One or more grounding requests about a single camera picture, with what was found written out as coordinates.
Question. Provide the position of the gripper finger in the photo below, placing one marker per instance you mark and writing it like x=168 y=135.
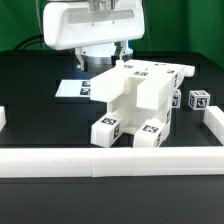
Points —
x=120 y=50
x=78 y=55

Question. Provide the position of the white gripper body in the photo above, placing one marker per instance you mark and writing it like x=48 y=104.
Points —
x=72 y=24

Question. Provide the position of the white chair back frame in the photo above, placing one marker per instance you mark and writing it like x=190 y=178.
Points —
x=150 y=84

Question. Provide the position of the white chair seat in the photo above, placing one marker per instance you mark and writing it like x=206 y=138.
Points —
x=135 y=116

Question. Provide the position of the white base tag plate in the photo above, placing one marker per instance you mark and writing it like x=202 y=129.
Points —
x=73 y=88

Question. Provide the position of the white left fence piece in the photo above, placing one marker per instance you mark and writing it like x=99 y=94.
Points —
x=2 y=117

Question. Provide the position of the white right fence bar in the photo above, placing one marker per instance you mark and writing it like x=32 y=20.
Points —
x=214 y=120

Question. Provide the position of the white fence bar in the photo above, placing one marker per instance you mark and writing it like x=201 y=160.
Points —
x=110 y=162
x=214 y=120

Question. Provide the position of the white front fence bar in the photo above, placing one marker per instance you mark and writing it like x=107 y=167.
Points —
x=110 y=162

